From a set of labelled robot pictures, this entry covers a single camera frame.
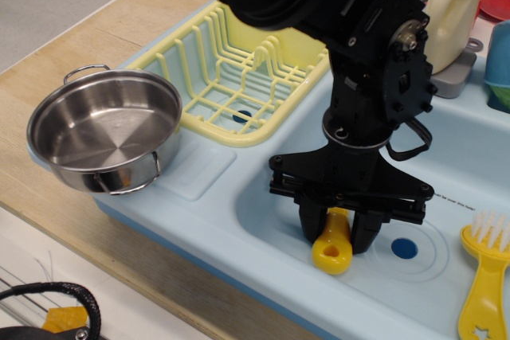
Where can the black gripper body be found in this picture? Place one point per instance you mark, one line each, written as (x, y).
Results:
(350, 178)

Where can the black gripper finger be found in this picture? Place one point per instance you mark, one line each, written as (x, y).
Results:
(365, 228)
(312, 219)

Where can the yellow handled white toy knife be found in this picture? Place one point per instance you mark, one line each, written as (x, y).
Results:
(332, 250)

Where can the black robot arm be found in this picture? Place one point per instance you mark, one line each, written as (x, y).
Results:
(381, 83)

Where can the stainless steel pot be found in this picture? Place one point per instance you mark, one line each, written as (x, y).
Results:
(112, 131)

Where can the light blue toy sink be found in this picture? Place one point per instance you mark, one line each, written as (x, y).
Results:
(214, 206)

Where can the grey toy faucet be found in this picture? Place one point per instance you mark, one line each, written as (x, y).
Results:
(451, 81)

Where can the yellow dish brush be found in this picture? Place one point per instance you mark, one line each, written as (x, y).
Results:
(486, 239)

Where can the yellow dish drying rack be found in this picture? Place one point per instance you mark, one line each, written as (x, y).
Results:
(237, 84)

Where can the green plastic item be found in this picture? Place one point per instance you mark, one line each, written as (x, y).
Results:
(499, 98)

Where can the blue plastic cup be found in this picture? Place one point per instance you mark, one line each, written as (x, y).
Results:
(497, 62)

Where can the cream plastic bottle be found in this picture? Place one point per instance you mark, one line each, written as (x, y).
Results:
(449, 29)

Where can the red plastic bowl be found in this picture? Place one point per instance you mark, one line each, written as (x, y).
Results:
(494, 10)

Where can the wooden board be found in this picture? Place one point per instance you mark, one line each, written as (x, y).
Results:
(30, 190)

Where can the yellow tape piece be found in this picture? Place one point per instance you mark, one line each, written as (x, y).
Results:
(62, 319)

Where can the black base with screw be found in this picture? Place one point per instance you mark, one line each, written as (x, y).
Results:
(33, 333)

